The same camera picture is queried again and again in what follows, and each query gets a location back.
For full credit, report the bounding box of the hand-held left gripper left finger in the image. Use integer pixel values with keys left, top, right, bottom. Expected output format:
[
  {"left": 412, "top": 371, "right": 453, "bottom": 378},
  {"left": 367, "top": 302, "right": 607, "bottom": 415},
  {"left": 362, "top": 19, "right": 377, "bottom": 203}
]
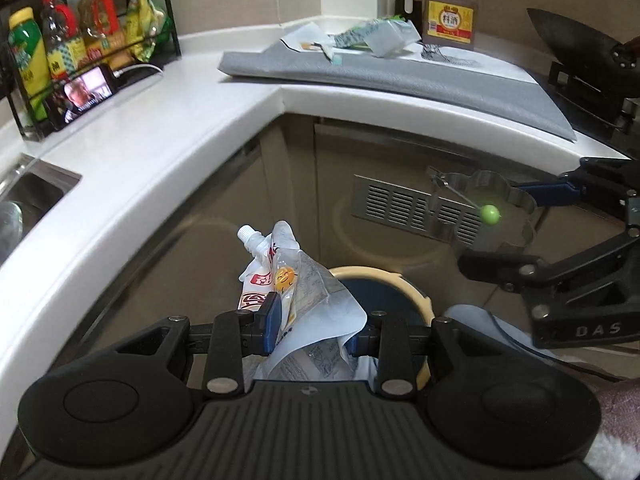
[{"left": 112, "top": 292, "right": 283, "bottom": 397}]

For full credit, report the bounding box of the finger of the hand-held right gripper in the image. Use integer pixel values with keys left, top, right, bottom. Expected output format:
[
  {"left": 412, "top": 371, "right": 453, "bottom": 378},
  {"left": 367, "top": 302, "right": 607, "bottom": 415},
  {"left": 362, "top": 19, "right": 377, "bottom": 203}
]
[
  {"left": 515, "top": 156, "right": 636, "bottom": 211},
  {"left": 457, "top": 225, "right": 639, "bottom": 295}
]

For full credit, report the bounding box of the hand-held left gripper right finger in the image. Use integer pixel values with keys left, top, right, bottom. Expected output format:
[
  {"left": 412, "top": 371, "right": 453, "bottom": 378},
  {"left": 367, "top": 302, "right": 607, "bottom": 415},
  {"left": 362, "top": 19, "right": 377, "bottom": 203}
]
[{"left": 347, "top": 310, "right": 501, "bottom": 399}]

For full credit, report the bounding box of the spouted snack pouch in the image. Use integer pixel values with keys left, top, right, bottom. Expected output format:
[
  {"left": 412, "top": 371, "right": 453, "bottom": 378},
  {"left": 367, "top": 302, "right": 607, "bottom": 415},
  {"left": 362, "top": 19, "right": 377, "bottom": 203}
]
[{"left": 255, "top": 250, "right": 369, "bottom": 382}]

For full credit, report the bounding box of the metal flower egg ring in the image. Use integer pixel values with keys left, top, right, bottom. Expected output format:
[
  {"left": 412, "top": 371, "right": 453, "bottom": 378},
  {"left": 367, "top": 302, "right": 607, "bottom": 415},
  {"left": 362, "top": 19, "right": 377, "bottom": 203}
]
[{"left": 427, "top": 169, "right": 539, "bottom": 251}]

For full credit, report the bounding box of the round cream-rimmed bin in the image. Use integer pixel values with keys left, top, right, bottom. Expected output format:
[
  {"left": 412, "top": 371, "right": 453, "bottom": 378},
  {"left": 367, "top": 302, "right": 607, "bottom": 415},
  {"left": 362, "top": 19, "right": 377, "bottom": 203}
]
[{"left": 327, "top": 267, "right": 434, "bottom": 391}]

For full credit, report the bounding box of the green snack packet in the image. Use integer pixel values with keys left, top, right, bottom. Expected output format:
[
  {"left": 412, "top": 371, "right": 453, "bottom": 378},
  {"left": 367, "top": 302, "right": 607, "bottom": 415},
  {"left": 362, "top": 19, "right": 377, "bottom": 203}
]
[{"left": 334, "top": 16, "right": 408, "bottom": 51}]

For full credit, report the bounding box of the light blue cloth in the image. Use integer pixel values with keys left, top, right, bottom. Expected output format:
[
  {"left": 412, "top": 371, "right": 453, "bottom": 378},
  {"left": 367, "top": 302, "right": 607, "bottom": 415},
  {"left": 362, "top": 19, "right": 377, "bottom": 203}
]
[{"left": 444, "top": 304, "right": 571, "bottom": 361}]

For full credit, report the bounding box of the silver cabinet vent grille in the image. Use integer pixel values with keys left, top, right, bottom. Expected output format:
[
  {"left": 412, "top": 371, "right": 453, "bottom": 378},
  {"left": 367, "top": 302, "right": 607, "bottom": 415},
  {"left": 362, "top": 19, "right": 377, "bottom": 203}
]
[{"left": 351, "top": 174, "right": 484, "bottom": 239}]

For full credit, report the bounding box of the person's fuzzy clothing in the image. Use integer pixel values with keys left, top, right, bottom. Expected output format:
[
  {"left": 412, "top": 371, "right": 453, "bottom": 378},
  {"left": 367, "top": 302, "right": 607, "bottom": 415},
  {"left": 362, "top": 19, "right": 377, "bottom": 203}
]
[{"left": 582, "top": 377, "right": 640, "bottom": 480}]

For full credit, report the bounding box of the black wok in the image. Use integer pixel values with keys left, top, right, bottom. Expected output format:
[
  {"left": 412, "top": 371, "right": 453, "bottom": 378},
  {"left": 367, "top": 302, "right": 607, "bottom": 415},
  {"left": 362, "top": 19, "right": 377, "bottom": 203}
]
[{"left": 526, "top": 7, "right": 640, "bottom": 92}]

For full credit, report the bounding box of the grey counter mat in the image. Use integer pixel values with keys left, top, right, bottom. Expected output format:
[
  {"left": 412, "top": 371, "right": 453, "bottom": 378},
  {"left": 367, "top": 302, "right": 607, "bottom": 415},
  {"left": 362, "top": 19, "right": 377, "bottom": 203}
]
[{"left": 217, "top": 40, "right": 577, "bottom": 142}]

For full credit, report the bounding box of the cooking wine jug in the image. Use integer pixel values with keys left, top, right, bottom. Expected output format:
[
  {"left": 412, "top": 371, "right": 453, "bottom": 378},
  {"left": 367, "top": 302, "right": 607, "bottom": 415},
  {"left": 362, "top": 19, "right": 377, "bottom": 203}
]
[{"left": 422, "top": 0, "right": 479, "bottom": 52}]

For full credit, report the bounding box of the dark glass oil dispenser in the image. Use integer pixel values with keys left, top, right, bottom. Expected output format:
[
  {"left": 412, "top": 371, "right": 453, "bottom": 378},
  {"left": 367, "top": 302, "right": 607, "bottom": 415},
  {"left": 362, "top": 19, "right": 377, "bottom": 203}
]
[{"left": 394, "top": 0, "right": 424, "bottom": 31}]

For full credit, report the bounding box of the white stick teal tip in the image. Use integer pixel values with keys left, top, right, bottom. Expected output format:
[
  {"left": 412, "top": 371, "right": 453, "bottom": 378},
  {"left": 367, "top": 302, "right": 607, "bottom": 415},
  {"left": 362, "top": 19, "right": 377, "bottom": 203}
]
[{"left": 320, "top": 42, "right": 346, "bottom": 67}]

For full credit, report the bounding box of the steel sink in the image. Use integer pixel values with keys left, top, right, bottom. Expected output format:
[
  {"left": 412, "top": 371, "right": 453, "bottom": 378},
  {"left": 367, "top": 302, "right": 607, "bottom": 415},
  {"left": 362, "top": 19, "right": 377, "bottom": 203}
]
[{"left": 0, "top": 154, "right": 82, "bottom": 267}]

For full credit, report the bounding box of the steel pot lid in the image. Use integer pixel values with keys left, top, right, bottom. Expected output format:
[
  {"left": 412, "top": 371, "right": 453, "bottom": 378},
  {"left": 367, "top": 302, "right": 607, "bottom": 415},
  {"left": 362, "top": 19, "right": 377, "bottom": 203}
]
[{"left": 0, "top": 200, "right": 24, "bottom": 257}]

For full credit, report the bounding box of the white card black edge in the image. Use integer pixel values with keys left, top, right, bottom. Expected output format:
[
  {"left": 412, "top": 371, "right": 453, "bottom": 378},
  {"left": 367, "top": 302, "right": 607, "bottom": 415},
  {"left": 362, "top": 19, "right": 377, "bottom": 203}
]
[{"left": 280, "top": 21, "right": 341, "bottom": 54}]

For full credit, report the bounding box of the black smartphone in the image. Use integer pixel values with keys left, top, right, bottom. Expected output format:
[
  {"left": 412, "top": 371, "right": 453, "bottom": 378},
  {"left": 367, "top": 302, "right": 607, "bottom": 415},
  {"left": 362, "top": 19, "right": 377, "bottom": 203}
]
[{"left": 42, "top": 64, "right": 122, "bottom": 132}]

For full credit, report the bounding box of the yellow-green seasoning packet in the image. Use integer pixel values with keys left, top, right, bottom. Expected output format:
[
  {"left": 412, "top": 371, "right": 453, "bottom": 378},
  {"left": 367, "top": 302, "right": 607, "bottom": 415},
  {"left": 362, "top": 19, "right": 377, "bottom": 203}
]
[{"left": 124, "top": 0, "right": 169, "bottom": 64}]

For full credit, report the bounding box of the yellow cooking oil bottle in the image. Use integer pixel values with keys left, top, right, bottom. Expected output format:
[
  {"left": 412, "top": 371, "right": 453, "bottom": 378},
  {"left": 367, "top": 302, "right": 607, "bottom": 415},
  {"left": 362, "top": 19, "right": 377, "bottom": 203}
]
[{"left": 77, "top": 0, "right": 129, "bottom": 68}]

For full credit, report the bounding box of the red-capped soy sauce bottle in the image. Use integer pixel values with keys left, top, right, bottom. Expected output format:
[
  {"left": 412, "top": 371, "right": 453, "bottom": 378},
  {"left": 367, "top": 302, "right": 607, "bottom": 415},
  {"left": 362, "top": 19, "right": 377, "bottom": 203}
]
[{"left": 40, "top": 0, "right": 89, "bottom": 81}]

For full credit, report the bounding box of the green oil bottle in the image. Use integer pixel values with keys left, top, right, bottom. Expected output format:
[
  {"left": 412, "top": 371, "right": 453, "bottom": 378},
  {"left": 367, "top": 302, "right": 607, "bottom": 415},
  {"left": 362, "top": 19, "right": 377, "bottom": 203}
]
[{"left": 7, "top": 7, "right": 54, "bottom": 121}]

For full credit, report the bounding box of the black cable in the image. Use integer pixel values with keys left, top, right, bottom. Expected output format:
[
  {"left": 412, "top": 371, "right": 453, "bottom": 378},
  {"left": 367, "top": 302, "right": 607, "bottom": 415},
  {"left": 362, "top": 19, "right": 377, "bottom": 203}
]
[{"left": 492, "top": 315, "right": 622, "bottom": 384}]

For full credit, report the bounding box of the white charging cable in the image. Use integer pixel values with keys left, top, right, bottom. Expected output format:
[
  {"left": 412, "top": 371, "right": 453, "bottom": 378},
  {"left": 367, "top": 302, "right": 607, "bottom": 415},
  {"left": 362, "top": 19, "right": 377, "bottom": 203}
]
[{"left": 115, "top": 62, "right": 165, "bottom": 86}]

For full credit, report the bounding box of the black wire rack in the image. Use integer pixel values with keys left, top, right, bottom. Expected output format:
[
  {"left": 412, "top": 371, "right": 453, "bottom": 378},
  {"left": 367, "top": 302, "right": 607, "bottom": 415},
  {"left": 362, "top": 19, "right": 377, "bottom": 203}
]
[{"left": 7, "top": 0, "right": 183, "bottom": 142}]

